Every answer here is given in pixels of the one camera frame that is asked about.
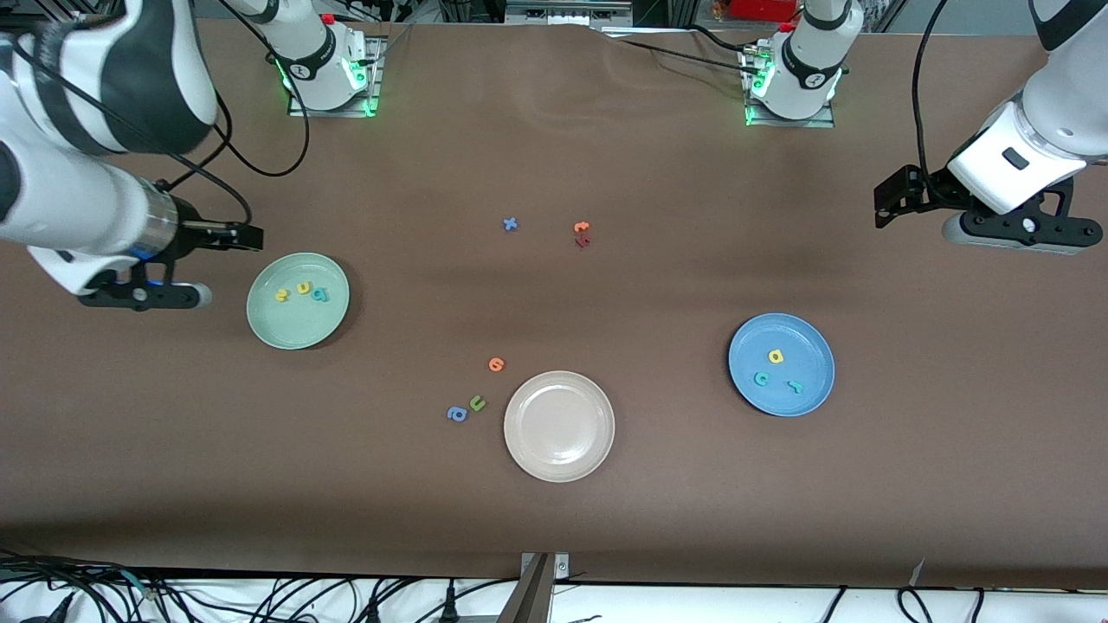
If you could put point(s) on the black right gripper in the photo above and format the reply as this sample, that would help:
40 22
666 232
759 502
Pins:
196 232

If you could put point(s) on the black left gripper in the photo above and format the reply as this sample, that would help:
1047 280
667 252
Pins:
924 192

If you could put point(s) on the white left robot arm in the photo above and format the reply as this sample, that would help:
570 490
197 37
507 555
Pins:
1052 104

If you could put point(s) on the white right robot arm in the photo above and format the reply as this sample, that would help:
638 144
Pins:
69 199

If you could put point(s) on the green plate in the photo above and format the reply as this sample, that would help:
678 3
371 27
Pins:
298 324

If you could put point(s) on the blue plate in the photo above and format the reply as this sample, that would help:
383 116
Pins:
805 342

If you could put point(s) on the red box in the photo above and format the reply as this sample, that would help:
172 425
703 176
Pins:
762 9

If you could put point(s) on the blue foam letter a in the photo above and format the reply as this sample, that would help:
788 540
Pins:
456 414

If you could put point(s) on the beige plate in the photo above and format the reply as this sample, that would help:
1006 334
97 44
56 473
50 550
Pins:
559 426

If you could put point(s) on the small white paper tag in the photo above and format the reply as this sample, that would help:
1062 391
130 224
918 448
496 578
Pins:
916 571

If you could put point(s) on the gray metal box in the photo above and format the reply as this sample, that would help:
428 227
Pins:
567 13

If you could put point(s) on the brown table cover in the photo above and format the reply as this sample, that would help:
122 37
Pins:
554 519

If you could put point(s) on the silver mounting plate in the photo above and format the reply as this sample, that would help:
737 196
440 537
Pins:
563 567

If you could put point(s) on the dark metal beam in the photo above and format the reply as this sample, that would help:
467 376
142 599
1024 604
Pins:
532 601

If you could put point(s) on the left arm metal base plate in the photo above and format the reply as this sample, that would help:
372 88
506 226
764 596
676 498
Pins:
792 124

